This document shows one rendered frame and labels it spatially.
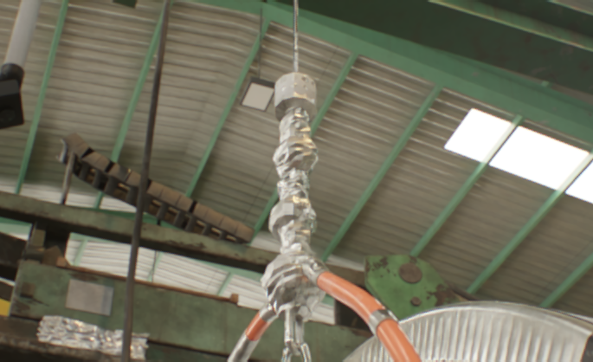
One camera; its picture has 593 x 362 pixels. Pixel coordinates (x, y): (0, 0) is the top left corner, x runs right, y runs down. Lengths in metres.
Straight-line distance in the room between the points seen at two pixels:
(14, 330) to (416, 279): 0.74
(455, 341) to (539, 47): 3.22
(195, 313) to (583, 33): 2.83
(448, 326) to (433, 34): 3.09
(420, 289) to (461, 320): 1.14
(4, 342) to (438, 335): 0.96
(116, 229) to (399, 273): 0.53
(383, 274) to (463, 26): 2.04
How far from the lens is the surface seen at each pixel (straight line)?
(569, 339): 0.60
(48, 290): 1.66
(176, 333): 1.66
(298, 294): 0.72
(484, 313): 0.70
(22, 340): 1.60
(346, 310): 1.90
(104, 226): 1.77
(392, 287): 1.85
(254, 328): 0.81
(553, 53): 3.95
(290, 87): 0.86
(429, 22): 3.76
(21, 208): 1.77
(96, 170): 1.86
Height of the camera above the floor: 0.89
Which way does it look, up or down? 41 degrees up
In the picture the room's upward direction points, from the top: straight up
